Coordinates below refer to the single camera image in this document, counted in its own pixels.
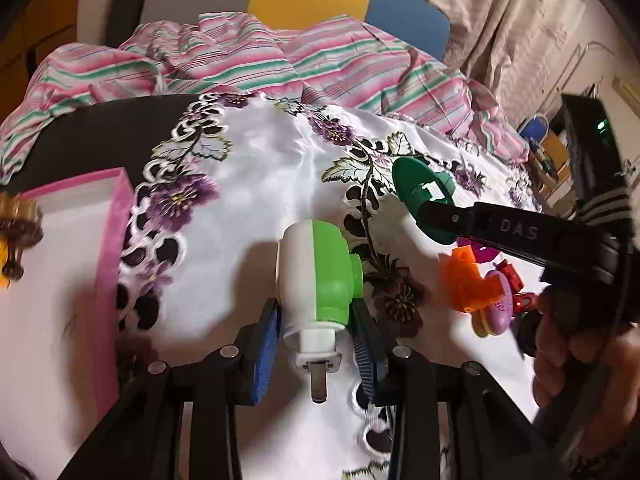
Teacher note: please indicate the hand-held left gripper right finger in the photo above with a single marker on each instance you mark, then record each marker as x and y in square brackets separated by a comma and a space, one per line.
[365, 360]

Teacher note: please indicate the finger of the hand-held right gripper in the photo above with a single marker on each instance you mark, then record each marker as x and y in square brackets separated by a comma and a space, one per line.
[450, 220]

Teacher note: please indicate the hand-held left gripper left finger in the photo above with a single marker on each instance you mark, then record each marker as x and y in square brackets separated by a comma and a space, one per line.
[262, 355]

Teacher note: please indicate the magenta plastic cup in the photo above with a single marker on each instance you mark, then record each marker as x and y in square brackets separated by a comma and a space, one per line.
[482, 252]

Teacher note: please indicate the green plastic cup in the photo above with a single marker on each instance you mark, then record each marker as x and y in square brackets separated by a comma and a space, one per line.
[410, 180]

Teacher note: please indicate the orange plastic toy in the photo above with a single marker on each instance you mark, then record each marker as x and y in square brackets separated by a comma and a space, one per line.
[462, 280]

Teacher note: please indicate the small red plastic piece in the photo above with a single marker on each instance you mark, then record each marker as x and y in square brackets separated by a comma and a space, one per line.
[525, 302]

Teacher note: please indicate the red lipstick tube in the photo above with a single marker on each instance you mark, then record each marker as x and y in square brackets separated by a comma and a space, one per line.
[511, 275]

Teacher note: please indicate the green white plug-in device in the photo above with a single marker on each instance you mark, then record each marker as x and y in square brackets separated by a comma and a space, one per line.
[300, 280]

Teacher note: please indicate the purple yellow oval case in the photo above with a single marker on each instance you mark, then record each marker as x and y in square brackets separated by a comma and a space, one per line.
[495, 305]

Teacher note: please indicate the pink rimmed tray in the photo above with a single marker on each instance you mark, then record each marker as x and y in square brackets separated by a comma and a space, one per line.
[60, 300]

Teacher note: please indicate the person's right hand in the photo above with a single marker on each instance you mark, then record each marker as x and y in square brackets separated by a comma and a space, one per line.
[585, 370]

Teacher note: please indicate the blue round object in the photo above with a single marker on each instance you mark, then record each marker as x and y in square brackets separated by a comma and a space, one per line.
[534, 127]

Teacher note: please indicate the white air conditioner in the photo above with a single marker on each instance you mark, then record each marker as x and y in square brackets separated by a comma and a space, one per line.
[629, 91]

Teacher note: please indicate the white embroidered floral tablecloth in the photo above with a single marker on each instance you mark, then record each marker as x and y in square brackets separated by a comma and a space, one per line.
[260, 175]

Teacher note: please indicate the pink green striped blanket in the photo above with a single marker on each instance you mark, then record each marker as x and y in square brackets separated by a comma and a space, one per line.
[330, 60]

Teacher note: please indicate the beige curtain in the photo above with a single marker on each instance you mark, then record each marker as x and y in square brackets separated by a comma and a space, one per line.
[500, 20]

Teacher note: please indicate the blue headboard panel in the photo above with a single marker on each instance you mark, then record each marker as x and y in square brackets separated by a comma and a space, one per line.
[405, 15]

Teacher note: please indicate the dark brown mushroom toy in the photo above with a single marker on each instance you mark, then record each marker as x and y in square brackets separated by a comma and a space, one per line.
[20, 230]

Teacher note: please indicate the yellow plastic toy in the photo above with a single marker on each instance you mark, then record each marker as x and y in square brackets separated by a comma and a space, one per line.
[3, 260]

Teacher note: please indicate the wooden cabinet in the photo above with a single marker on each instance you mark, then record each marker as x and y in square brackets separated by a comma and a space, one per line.
[45, 25]

